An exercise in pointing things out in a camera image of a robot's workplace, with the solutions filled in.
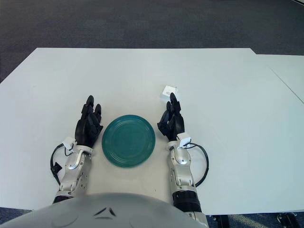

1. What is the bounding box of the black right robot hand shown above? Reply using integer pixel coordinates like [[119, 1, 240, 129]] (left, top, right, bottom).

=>
[[157, 92, 185, 142]]

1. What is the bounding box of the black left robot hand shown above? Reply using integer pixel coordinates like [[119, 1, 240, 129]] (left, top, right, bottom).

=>
[[75, 95, 104, 147]]

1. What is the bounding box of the white square charger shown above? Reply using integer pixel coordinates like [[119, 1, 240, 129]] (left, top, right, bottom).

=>
[[159, 84, 181, 103]]

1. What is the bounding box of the round green plate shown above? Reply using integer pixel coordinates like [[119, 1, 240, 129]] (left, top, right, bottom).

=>
[[102, 114, 156, 169]]

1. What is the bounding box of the white right wrist connector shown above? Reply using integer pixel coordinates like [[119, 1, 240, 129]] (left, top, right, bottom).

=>
[[177, 133, 192, 149]]

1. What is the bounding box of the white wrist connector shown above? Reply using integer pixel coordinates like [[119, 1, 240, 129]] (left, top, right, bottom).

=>
[[177, 133, 192, 149], [63, 137, 78, 151]]

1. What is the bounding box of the white left wrist connector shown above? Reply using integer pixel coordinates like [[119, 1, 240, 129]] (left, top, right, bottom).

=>
[[63, 137, 78, 151]]

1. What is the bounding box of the grey robot torso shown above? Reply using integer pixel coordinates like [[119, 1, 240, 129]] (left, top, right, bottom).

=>
[[0, 192, 198, 228]]

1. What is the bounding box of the black table leg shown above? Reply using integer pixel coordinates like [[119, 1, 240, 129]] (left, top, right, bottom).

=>
[[215, 215, 230, 228]]

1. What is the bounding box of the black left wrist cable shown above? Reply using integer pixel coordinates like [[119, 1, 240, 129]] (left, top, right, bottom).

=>
[[50, 143, 69, 188]]

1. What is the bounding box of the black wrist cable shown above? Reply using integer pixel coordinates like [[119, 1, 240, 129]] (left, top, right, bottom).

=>
[[50, 143, 69, 188], [185, 143, 209, 189]]

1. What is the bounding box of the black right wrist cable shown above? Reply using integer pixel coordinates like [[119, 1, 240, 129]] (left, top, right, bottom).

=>
[[185, 143, 209, 189]]

